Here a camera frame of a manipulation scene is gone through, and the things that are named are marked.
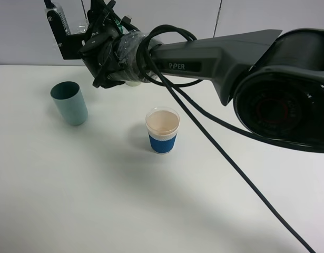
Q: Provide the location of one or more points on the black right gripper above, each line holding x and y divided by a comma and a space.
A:
99, 57

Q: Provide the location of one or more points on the teal plastic cup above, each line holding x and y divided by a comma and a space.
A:
70, 103

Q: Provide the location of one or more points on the clear bottle green label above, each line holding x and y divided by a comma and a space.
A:
81, 29

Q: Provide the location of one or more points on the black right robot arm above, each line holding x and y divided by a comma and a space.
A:
275, 80

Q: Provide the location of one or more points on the pale green plastic cup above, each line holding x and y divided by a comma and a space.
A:
132, 84

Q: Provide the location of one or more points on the blue sleeved glass cup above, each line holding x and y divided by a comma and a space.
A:
162, 124

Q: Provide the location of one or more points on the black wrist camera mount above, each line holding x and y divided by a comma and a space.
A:
69, 44

